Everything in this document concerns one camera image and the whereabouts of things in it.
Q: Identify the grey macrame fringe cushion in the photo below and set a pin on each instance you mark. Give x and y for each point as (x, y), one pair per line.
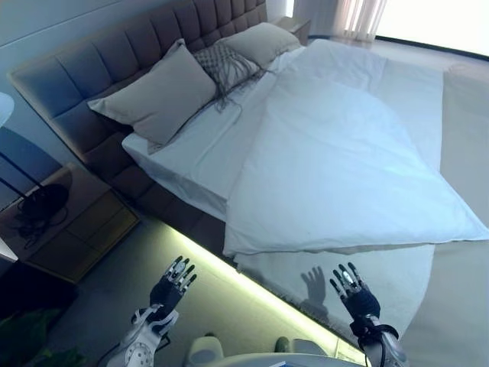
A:
(225, 63)

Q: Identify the beige bed runner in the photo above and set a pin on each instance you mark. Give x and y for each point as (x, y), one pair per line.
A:
(466, 153)

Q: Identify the green leafy plant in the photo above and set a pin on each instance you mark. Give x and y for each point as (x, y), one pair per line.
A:
(38, 340)

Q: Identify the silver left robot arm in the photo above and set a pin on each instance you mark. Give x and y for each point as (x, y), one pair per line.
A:
(141, 344)

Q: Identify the brown tufted headboard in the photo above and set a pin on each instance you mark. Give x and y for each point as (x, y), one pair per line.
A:
(91, 76)

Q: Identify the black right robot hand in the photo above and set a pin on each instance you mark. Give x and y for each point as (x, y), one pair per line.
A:
(363, 304)

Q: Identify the small wooden nightstand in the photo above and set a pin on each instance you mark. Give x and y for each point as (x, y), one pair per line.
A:
(296, 28)

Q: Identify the white duvet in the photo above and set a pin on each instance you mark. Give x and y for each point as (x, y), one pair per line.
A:
(336, 160)

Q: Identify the brown upholstered bed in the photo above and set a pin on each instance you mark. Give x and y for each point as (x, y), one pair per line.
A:
(206, 160)

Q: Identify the large beige pillow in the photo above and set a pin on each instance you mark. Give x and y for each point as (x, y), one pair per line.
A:
(160, 99)

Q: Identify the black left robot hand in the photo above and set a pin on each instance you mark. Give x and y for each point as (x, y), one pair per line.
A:
(168, 292)

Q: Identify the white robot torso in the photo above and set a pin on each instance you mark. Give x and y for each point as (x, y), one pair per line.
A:
(294, 361)

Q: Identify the small beige pillow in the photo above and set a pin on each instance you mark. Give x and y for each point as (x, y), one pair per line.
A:
(263, 40)

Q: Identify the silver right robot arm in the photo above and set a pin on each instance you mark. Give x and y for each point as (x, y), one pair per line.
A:
(389, 348)

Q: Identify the brown upholstered bed base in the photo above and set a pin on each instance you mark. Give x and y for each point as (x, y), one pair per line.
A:
(172, 206)

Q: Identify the wooden nightstand with drawers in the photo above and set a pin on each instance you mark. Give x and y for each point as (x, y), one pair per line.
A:
(80, 233)

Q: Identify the sheer beige curtain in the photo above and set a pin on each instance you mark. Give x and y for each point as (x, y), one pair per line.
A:
(359, 19)

